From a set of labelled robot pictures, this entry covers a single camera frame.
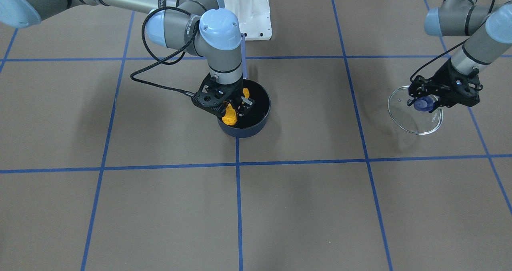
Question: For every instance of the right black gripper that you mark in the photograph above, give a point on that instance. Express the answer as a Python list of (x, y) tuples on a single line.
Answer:
[(235, 94)]

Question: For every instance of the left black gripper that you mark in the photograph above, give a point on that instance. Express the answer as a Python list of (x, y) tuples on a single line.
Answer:
[(448, 88)]

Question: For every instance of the yellow plastic corn cob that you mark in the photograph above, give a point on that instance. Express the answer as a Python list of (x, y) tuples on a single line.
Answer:
[(231, 116)]

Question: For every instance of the glass pot lid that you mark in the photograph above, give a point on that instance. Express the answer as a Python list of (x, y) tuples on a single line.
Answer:
[(414, 114)]

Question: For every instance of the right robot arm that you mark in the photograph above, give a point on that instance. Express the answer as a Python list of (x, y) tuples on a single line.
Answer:
[(172, 28)]

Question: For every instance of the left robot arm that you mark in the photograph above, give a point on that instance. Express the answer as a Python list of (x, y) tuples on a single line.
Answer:
[(488, 35)]

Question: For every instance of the dark blue saucepan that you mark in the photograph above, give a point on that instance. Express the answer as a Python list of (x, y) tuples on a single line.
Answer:
[(254, 121)]

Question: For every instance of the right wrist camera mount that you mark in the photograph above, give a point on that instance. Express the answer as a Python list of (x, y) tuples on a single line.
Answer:
[(210, 96)]

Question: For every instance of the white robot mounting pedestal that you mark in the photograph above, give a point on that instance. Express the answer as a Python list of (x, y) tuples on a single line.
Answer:
[(253, 16)]

